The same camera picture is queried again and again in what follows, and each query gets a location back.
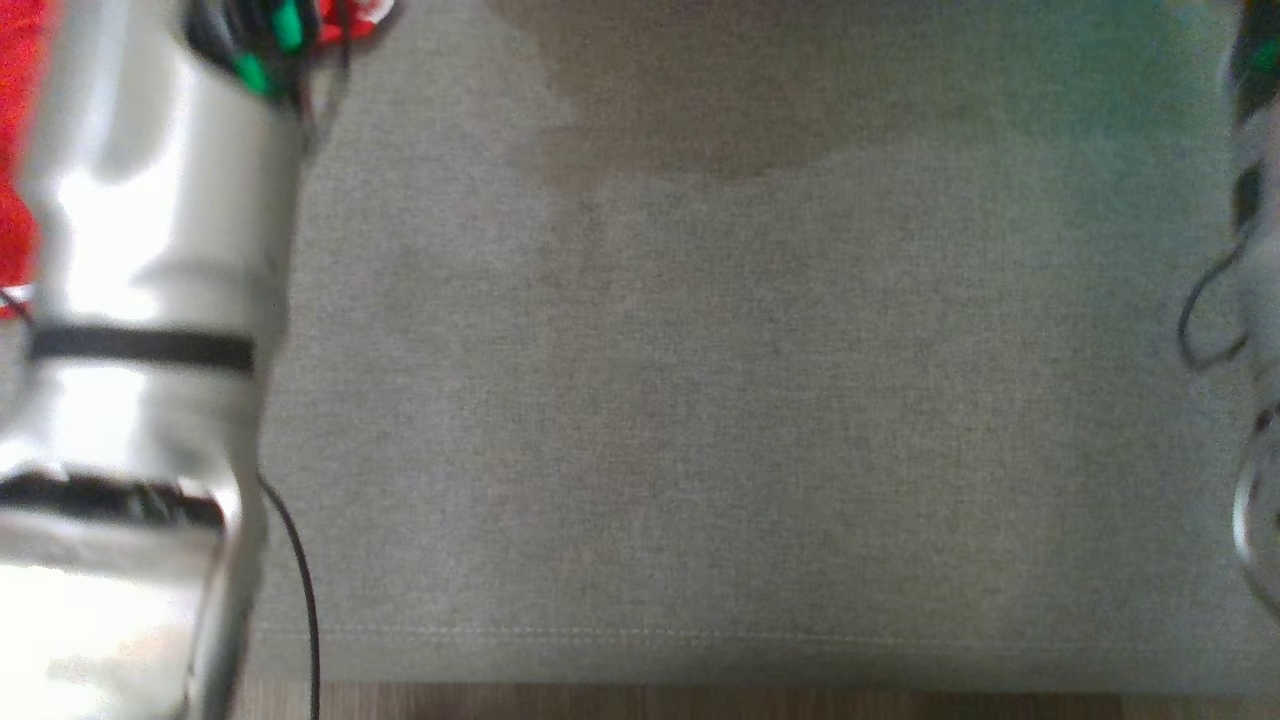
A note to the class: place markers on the red garment wide white hem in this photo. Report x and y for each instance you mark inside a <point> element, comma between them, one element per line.
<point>15,150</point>

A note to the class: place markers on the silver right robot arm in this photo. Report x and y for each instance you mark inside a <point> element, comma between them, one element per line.
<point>1262,150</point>

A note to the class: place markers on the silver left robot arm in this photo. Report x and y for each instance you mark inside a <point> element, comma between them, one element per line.
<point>150,250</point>

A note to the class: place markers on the grey sofa seat cushion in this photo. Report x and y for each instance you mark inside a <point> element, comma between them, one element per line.
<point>720,400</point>

